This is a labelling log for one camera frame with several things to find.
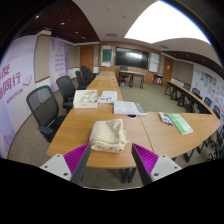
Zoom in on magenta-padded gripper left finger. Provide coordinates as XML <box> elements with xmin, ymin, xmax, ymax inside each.
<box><xmin>39</xmin><ymin>142</ymin><xmax>92</xmax><ymax>185</ymax></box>

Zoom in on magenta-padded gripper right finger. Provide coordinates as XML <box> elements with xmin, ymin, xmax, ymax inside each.
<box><xmin>130</xmin><ymin>142</ymin><xmax>183</xmax><ymax>186</ymax></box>

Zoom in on cream zigzag striped towel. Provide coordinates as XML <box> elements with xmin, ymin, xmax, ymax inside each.
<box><xmin>88</xmin><ymin>118</ymin><xmax>130</xmax><ymax>154</ymax></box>

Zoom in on green booklet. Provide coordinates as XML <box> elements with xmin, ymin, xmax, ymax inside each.
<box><xmin>167</xmin><ymin>113</ymin><xmax>195</xmax><ymax>136</ymax></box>

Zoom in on white marker pens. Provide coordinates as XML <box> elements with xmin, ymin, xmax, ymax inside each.
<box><xmin>157</xmin><ymin>111</ymin><xmax>175</xmax><ymax>127</ymax></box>

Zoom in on black mesh office chair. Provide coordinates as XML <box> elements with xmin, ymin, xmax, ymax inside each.
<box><xmin>25</xmin><ymin>84</ymin><xmax>66</xmax><ymax>144</ymax></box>
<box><xmin>55</xmin><ymin>75</ymin><xmax>77</xmax><ymax>113</ymax></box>

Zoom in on white open cardboard box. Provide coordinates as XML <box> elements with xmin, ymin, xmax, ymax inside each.
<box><xmin>72</xmin><ymin>88</ymin><xmax>99</xmax><ymax>110</ymax></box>

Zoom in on white closed book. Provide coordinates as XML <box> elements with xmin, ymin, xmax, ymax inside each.
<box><xmin>112</xmin><ymin>100</ymin><xmax>148</xmax><ymax>117</ymax></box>

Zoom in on long curved wooden side table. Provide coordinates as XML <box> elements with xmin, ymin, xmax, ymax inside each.
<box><xmin>164</xmin><ymin>80</ymin><xmax>215</xmax><ymax>115</ymax></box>

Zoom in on row of black side chairs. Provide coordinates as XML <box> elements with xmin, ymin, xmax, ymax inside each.
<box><xmin>181</xmin><ymin>82</ymin><xmax>224</xmax><ymax>158</ymax></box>

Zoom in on white printed paper sheets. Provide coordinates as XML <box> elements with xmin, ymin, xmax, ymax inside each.
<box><xmin>97</xmin><ymin>90</ymin><xmax>119</xmax><ymax>105</ymax></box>

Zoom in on group of black office chairs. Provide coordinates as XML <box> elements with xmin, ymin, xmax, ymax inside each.
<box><xmin>75</xmin><ymin>65</ymin><xmax>96</xmax><ymax>91</ymax></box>

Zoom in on brown wooden door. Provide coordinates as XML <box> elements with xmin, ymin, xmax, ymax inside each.
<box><xmin>161</xmin><ymin>56</ymin><xmax>175</xmax><ymax>86</ymax></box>

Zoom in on wooden table with black legs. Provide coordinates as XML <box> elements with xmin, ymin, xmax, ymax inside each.
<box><xmin>118</xmin><ymin>69</ymin><xmax>146</xmax><ymax>90</ymax></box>

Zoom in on plain white whiteboard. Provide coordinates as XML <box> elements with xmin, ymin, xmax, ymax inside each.
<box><xmin>148</xmin><ymin>51</ymin><xmax>161</xmax><ymax>74</ymax></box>

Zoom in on whiteboard with green print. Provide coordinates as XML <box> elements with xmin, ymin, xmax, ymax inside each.
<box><xmin>100</xmin><ymin>44</ymin><xmax>114</xmax><ymax>68</ymax></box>

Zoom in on bright ceiling light panel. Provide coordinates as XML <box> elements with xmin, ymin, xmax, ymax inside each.
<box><xmin>123</xmin><ymin>0</ymin><xmax>212</xmax><ymax>45</ymax></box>

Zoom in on colourful wall posters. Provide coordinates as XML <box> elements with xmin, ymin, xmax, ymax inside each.
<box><xmin>199</xmin><ymin>71</ymin><xmax>224</xmax><ymax>105</ymax></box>

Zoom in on purple wall banner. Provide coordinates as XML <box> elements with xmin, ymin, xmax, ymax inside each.
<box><xmin>48</xmin><ymin>36</ymin><xmax>70</xmax><ymax>93</ymax></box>

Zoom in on large black wall screen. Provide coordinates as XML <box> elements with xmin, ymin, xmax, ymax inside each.
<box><xmin>114</xmin><ymin>46</ymin><xmax>150</xmax><ymax>71</ymax></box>

